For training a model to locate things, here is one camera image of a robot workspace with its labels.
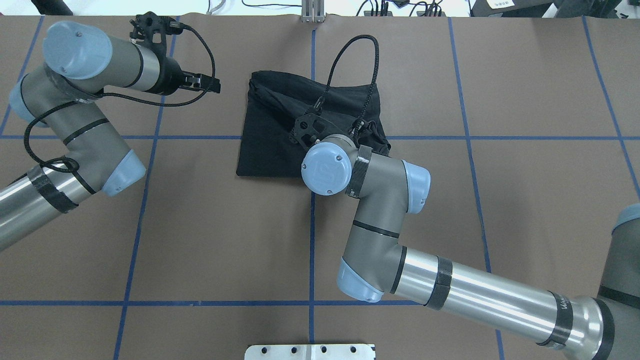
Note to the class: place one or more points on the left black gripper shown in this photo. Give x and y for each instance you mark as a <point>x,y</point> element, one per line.
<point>170,80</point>

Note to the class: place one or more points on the black graphic t-shirt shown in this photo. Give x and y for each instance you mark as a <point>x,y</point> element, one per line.
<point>276,98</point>

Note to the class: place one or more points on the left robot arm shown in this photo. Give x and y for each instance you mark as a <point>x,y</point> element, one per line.
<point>76,150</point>

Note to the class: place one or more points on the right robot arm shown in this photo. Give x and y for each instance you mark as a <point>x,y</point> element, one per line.
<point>374,263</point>

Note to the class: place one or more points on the aluminium frame post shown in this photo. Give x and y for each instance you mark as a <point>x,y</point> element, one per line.
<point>313,11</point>

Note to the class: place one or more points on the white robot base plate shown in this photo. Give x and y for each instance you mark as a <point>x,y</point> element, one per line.
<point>335,351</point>

